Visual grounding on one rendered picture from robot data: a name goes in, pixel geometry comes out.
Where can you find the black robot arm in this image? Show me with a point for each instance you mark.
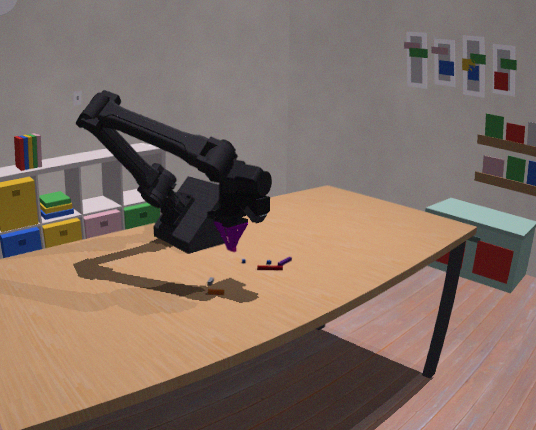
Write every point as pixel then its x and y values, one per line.
pixel 252 182

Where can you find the red rod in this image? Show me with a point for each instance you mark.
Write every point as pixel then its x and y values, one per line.
pixel 277 268

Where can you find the purple rod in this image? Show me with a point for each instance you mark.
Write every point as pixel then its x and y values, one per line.
pixel 286 260

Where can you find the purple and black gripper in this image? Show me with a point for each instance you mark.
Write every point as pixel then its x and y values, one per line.
pixel 235 224

